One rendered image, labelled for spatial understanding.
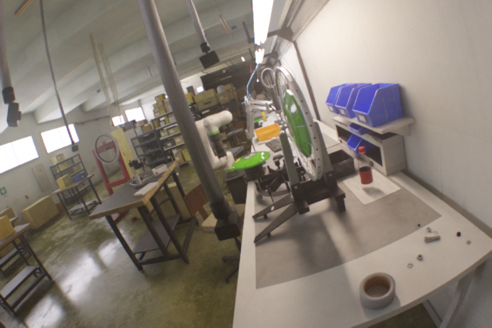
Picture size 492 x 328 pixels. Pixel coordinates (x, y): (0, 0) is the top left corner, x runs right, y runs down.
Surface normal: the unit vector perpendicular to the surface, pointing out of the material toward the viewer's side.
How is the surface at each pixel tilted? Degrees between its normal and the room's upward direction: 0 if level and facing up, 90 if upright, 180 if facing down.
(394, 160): 90
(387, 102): 93
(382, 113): 93
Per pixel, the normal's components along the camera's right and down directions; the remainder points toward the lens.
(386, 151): -0.05, 0.24
